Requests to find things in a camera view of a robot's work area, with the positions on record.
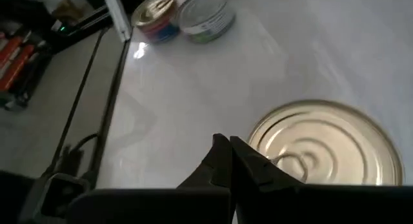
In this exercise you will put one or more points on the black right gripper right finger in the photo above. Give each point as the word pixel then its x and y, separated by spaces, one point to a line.
pixel 306 208

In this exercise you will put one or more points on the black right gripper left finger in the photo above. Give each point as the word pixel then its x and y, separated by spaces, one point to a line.
pixel 145 208

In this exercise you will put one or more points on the black metal rig frame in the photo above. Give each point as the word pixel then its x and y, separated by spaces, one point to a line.
pixel 87 24

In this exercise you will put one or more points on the green label tuna can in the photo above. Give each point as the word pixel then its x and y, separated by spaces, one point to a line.
pixel 206 14

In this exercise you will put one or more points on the white frame strip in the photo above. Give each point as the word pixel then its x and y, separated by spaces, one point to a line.
pixel 117 14

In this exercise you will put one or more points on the brown cardboard box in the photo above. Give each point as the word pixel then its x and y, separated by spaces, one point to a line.
pixel 69 11

